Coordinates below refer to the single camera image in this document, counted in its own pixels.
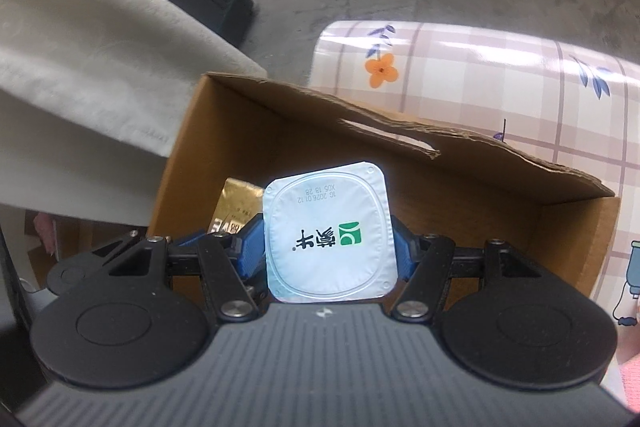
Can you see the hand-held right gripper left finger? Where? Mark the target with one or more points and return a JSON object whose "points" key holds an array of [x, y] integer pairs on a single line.
{"points": [[251, 252]]}

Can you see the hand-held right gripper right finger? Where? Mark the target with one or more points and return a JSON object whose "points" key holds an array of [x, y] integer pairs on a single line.
{"points": [[403, 252]]}

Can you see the white foil-lid yogurt cup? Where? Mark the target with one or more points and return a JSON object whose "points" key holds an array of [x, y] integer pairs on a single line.
{"points": [[325, 232]]}

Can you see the brown cardboard box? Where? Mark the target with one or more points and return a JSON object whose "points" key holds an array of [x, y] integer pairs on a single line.
{"points": [[350, 147]]}

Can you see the gold foil packet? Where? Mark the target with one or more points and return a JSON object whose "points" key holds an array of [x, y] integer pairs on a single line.
{"points": [[235, 207]]}

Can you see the floral checked tablecloth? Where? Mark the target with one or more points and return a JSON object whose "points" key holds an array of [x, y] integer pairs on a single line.
{"points": [[500, 72]]}

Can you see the beige sofa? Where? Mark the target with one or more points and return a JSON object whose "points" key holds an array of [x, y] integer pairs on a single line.
{"points": [[75, 82]]}

